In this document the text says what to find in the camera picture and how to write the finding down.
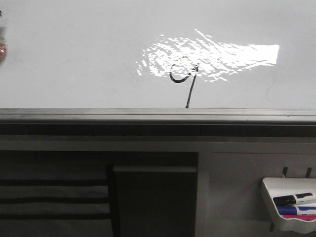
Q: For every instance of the aluminium whiteboard bottom frame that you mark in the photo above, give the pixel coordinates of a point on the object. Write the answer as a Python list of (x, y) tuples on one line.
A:
[(158, 116)]

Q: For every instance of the right black tray hook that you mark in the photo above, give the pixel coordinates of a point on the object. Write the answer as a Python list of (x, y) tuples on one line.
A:
[(308, 172)]

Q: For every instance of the black capped marker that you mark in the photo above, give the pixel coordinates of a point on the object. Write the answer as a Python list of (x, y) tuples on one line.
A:
[(295, 199)]

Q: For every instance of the grey slatted panel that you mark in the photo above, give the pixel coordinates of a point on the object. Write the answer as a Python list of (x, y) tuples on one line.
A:
[(57, 194)]

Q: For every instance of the left black tray hook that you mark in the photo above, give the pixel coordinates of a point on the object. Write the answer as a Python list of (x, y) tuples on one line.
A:
[(284, 172)]

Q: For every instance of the pink marker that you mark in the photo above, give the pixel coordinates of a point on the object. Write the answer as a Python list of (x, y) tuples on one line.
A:
[(300, 217)]

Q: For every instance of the blue capped marker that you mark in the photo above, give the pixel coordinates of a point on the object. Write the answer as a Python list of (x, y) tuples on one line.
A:
[(296, 210)]

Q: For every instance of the dark panel with white top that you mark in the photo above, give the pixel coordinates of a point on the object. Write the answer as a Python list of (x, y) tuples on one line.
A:
[(157, 201)]

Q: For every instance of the white marker tray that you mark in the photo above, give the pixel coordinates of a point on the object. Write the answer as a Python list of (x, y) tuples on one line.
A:
[(277, 187)]

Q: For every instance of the white whiteboard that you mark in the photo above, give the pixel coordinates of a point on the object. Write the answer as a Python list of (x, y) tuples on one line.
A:
[(159, 54)]

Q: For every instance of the black tray hook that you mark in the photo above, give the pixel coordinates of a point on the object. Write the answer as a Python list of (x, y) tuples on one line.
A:
[(308, 172), (284, 172)]

